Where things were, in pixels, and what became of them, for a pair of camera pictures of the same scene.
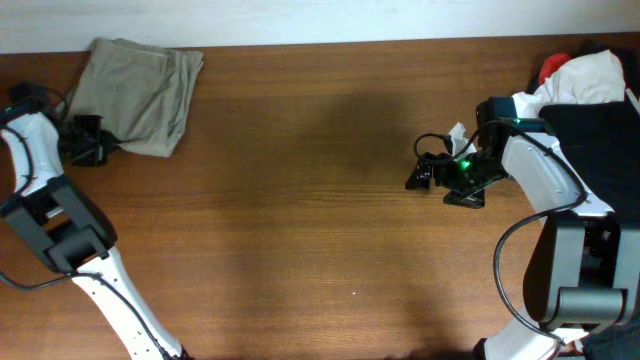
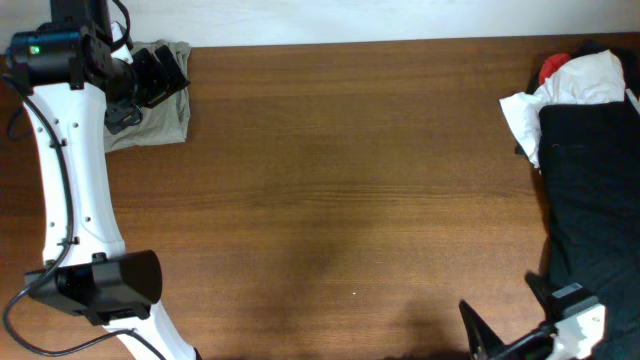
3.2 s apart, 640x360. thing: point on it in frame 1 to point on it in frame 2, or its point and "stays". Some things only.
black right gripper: [441, 176] to [523, 342]
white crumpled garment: [590, 78] stays
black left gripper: [91, 141] to [157, 77]
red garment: [551, 64] stays
